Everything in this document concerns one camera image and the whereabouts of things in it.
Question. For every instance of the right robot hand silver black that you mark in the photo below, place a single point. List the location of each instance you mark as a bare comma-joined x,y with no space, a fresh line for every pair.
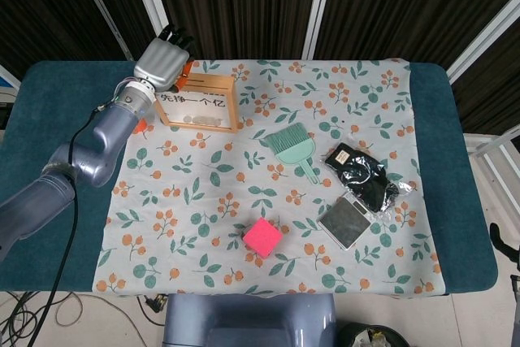
497,239

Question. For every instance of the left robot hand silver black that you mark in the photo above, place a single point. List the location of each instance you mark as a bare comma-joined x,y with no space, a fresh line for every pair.
162,64

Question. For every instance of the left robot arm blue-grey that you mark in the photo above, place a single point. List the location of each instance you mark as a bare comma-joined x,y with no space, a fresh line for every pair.
93,148

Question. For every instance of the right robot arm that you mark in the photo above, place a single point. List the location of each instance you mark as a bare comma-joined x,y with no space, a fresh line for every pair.
516,286

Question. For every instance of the orange bottle pink cap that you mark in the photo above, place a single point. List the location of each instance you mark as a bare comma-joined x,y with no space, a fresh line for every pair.
141,125

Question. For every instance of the white metal rack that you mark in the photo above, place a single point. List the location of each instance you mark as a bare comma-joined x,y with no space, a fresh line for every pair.
483,146

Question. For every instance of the teal table cover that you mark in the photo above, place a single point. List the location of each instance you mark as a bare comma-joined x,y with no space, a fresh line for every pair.
61,91

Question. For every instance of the black gloves in plastic bag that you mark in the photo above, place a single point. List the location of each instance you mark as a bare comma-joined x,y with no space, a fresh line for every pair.
365,176

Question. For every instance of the mint green hand brush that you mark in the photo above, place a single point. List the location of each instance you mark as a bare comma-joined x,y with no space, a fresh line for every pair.
292,148

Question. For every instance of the silver pocket scale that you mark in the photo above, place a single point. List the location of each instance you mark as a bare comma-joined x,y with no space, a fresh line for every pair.
343,221

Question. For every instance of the black trash bin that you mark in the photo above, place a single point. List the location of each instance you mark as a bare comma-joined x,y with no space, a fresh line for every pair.
349,328

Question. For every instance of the floral tablecloth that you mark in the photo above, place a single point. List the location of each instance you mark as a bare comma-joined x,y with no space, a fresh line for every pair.
284,200

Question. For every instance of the pink foam cube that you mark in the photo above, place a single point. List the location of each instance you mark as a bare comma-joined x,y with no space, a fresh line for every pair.
262,237

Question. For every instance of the black power plug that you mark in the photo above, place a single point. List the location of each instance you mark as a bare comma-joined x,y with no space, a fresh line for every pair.
157,303

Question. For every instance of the blue-grey robot torso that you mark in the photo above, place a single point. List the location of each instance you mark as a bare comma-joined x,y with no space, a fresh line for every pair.
243,314

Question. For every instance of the wooden coin box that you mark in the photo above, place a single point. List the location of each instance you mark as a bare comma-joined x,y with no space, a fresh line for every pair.
211,83

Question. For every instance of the white partition post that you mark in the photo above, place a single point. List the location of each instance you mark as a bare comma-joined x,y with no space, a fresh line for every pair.
155,9
318,9
104,9
483,41

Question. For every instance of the white blue frame piece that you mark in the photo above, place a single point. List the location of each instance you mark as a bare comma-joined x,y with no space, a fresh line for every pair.
6,79

